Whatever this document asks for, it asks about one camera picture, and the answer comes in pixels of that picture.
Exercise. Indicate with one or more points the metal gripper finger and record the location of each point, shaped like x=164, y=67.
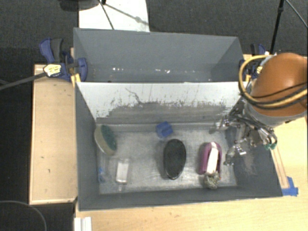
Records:
x=239, y=150
x=223, y=125

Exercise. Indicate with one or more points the purple and white toy eggplant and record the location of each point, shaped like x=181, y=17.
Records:
x=209, y=157

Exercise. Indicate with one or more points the small blue block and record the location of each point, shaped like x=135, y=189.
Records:
x=164, y=129

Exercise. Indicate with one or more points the black oval object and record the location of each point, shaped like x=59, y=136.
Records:
x=174, y=159

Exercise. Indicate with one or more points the grey metal bin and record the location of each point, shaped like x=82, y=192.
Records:
x=149, y=56

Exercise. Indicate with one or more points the clear glass bottle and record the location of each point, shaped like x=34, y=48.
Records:
x=122, y=172

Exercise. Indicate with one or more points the green and beige round sponge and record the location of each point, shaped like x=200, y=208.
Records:
x=107, y=138

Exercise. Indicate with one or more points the clear plastic piece blue mark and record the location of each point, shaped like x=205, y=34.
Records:
x=101, y=173

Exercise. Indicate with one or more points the pale wood board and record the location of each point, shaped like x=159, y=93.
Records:
x=53, y=133

